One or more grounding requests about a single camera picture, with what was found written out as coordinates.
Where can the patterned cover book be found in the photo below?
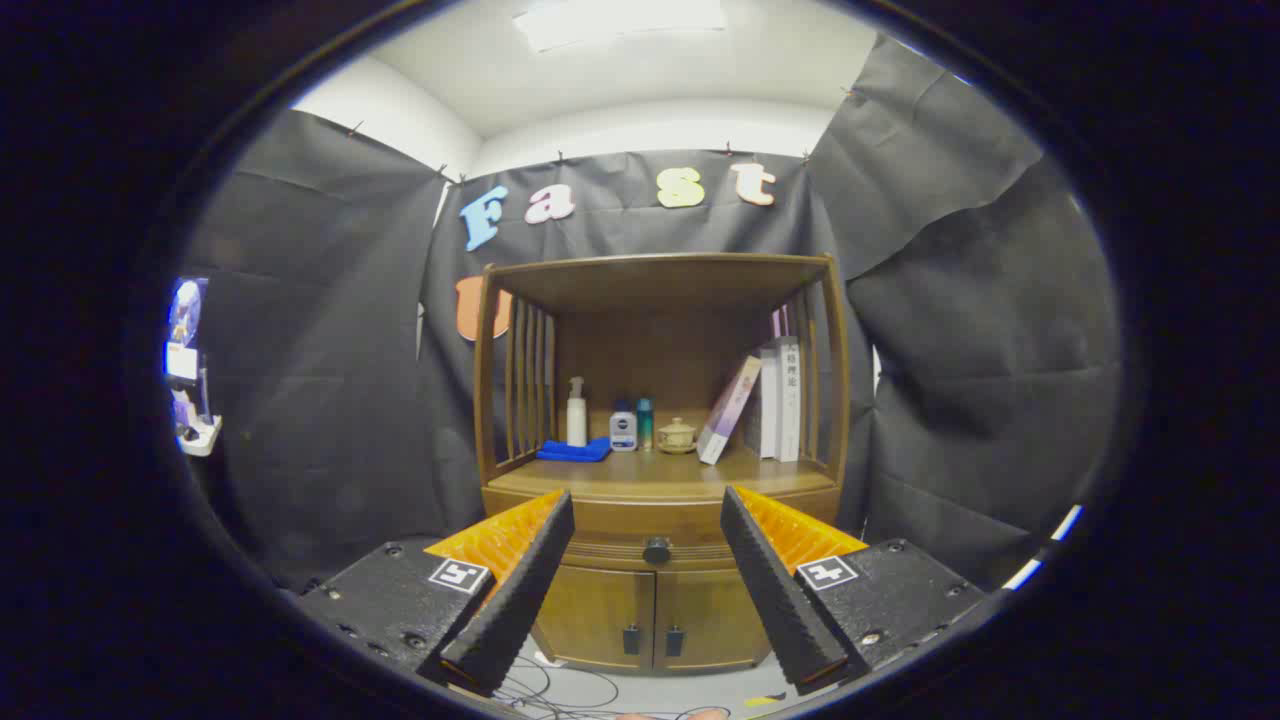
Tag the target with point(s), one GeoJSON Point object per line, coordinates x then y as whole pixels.
{"type": "Point", "coordinates": [768, 400]}

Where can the white lotion bottle blue cap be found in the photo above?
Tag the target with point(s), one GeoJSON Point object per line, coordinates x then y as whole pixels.
{"type": "Point", "coordinates": [623, 430]}

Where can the yellow floor tape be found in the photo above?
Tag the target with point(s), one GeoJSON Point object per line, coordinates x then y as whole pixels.
{"type": "Point", "coordinates": [765, 699]}

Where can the purple cover book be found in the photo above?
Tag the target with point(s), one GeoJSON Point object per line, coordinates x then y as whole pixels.
{"type": "Point", "coordinates": [728, 415]}

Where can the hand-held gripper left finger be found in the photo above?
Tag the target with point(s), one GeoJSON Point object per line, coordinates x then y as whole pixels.
{"type": "Point", "coordinates": [520, 600]}

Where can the beige lidded tea cup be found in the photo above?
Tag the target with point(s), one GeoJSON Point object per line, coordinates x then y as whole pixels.
{"type": "Point", "coordinates": [677, 437]}

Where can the slim teal bottle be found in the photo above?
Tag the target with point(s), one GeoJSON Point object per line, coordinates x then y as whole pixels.
{"type": "Point", "coordinates": [645, 425]}

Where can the white stand with screen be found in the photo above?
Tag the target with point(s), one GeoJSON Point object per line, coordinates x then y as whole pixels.
{"type": "Point", "coordinates": [185, 362]}

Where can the white spray bottle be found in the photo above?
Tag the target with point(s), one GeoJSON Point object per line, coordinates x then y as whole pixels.
{"type": "Point", "coordinates": [576, 415]}

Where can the wooden drawer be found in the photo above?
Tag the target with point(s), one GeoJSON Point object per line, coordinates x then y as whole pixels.
{"type": "Point", "coordinates": [650, 520]}

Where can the white book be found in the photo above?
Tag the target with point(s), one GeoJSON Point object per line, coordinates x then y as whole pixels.
{"type": "Point", "coordinates": [790, 400]}

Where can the wooden cabinet door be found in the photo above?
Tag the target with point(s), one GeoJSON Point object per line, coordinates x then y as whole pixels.
{"type": "Point", "coordinates": [720, 620]}
{"type": "Point", "coordinates": [590, 615]}

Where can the black round drawer knob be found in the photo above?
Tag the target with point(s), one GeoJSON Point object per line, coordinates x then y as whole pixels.
{"type": "Point", "coordinates": [657, 550]}

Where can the wooden countertop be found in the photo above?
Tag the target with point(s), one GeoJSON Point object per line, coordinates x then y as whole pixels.
{"type": "Point", "coordinates": [660, 475]}

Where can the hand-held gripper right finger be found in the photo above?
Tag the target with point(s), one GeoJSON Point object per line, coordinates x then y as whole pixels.
{"type": "Point", "coordinates": [780, 600]}

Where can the wooden cabinet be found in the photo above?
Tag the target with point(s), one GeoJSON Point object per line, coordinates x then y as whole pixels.
{"type": "Point", "coordinates": [660, 380]}

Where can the blue folded cloth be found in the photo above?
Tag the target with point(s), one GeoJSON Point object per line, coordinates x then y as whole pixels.
{"type": "Point", "coordinates": [575, 452]}

